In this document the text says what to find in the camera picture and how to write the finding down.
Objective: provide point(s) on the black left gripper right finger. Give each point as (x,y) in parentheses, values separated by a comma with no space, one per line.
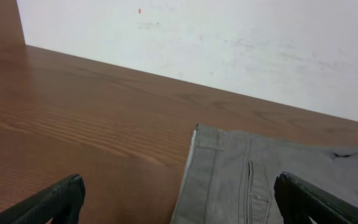
(302,202)

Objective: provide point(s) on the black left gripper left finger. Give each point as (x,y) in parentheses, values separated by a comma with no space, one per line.
(59,203)

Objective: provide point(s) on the grey shorts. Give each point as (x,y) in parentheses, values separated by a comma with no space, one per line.
(229,175)

